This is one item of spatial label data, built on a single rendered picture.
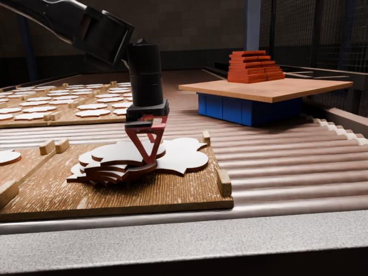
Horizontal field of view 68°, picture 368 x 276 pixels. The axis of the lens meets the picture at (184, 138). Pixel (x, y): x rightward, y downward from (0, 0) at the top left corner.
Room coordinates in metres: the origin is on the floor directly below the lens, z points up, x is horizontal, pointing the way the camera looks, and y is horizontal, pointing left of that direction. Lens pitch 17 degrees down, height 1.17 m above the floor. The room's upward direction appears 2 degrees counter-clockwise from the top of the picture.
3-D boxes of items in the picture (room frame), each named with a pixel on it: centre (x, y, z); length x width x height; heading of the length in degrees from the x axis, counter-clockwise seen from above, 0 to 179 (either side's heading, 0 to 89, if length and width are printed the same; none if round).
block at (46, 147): (0.70, 0.37, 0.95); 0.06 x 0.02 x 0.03; 3
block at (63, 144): (0.70, 0.33, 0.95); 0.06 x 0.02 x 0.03; 2
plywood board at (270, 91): (1.15, -0.33, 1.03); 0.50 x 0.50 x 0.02; 34
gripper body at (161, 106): (0.51, 0.06, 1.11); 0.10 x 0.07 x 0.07; 179
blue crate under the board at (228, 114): (1.12, -0.27, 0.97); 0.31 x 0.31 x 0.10; 34
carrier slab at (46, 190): (0.58, 0.13, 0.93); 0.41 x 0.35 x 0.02; 92
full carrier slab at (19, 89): (2.28, 1.21, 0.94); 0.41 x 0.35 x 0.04; 92
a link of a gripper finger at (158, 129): (0.47, 0.06, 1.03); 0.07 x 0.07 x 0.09; 89
